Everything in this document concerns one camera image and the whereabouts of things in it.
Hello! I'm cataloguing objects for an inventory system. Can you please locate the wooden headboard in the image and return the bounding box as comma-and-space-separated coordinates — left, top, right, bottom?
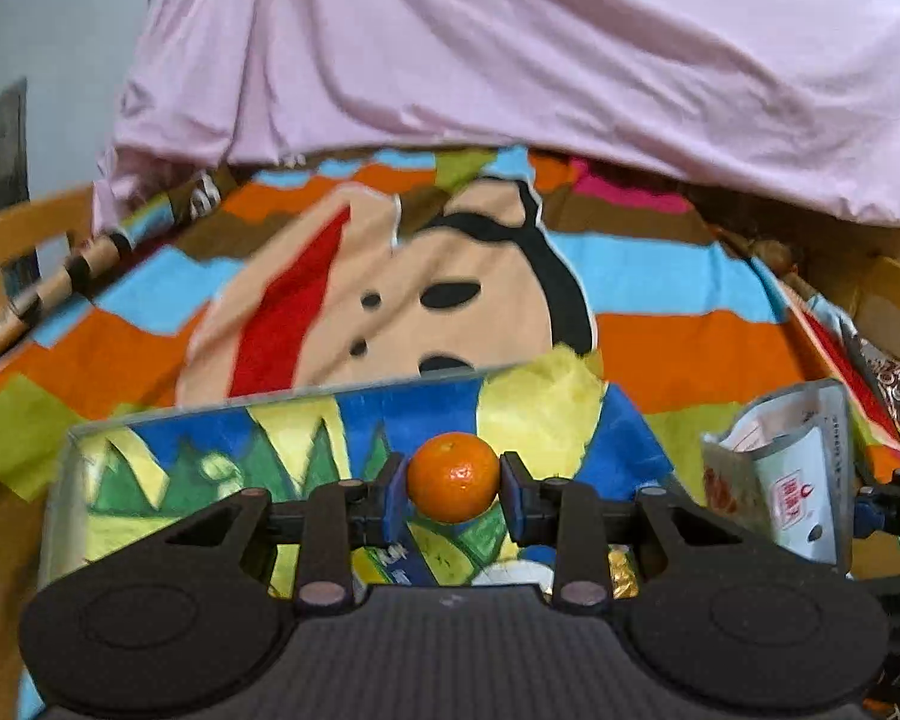
720, 225, 900, 365

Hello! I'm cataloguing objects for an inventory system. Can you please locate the clear packet with red label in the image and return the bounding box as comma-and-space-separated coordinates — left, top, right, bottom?
701, 379, 854, 578

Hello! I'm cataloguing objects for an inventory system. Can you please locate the wooden bed rail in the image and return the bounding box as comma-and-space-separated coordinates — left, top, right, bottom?
0, 186, 95, 323

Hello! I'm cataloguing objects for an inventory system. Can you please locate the metal box with dinosaur drawing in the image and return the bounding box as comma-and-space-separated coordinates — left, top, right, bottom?
39, 364, 695, 605

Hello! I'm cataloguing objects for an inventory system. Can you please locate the brown striped pole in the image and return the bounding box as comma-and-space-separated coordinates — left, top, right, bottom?
0, 172, 222, 372

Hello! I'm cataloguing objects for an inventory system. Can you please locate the blue snack packet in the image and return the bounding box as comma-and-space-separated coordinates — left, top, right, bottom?
351, 544, 413, 587

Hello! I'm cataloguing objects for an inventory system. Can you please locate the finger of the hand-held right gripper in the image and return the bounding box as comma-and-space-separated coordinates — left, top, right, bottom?
853, 467, 900, 541

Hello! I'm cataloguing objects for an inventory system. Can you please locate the grey door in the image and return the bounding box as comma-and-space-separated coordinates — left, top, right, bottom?
0, 79, 31, 222

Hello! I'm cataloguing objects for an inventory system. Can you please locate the orange tangerine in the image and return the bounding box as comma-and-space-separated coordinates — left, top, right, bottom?
406, 431, 502, 524

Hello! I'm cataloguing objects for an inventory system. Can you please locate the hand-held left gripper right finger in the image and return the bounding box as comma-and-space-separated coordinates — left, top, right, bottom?
501, 454, 747, 612

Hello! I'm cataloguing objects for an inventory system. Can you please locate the gold foil packet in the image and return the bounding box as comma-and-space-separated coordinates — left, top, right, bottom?
606, 546, 640, 601

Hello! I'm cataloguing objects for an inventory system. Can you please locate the pink bed sheet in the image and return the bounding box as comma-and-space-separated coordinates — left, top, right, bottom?
90, 0, 900, 233

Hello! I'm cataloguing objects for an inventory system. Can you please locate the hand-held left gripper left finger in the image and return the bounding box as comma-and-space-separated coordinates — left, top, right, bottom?
163, 454, 407, 612

